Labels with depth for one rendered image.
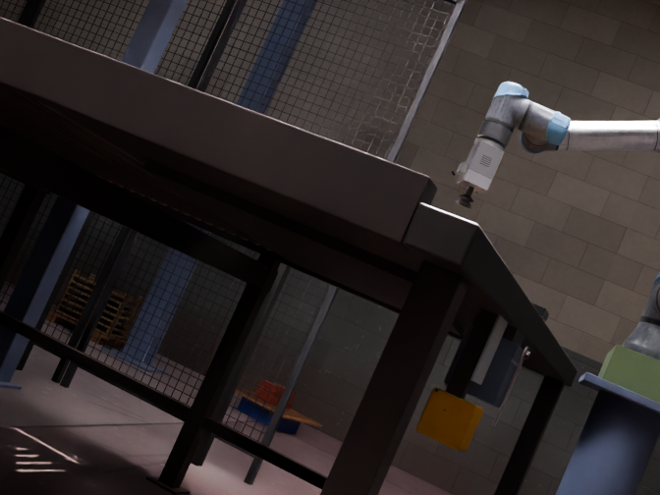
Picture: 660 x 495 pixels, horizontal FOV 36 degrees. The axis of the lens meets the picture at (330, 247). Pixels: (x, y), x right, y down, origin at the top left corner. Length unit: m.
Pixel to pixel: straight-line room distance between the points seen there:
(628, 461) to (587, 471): 0.10
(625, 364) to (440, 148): 5.11
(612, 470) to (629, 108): 5.25
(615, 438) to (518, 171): 5.02
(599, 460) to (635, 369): 0.23
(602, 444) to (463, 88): 5.31
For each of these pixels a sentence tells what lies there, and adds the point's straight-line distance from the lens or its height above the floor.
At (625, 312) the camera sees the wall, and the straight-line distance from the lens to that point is 7.26.
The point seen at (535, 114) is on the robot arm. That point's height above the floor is 1.38.
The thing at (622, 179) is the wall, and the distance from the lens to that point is 7.41.
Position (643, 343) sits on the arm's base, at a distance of 2.56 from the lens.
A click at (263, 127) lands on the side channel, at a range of 1.39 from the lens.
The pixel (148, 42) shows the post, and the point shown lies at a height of 1.44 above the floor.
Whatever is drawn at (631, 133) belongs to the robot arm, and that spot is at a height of 1.47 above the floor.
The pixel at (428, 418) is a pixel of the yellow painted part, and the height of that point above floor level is 0.65.
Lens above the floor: 0.72
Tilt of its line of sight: 4 degrees up
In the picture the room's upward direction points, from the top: 24 degrees clockwise
